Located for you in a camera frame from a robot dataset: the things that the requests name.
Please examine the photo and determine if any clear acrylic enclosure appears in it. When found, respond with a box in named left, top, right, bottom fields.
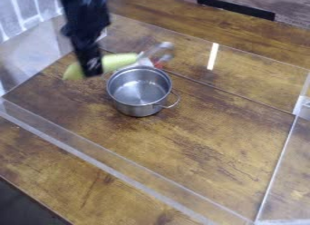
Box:
left=0, top=5, right=310, bottom=225

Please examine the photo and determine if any red and white object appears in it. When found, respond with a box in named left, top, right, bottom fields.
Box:
left=137, top=54, right=172, bottom=69

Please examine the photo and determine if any small steel pot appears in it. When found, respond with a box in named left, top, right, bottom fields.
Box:
left=107, top=66, right=180, bottom=117

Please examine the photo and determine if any black strip on table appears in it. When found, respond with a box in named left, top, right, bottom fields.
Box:
left=196, top=0, right=276, bottom=21

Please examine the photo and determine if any green handled metal spoon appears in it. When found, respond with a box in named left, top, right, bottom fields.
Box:
left=63, top=42, right=175, bottom=81

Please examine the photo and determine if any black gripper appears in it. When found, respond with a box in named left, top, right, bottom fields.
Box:
left=59, top=0, right=109, bottom=78

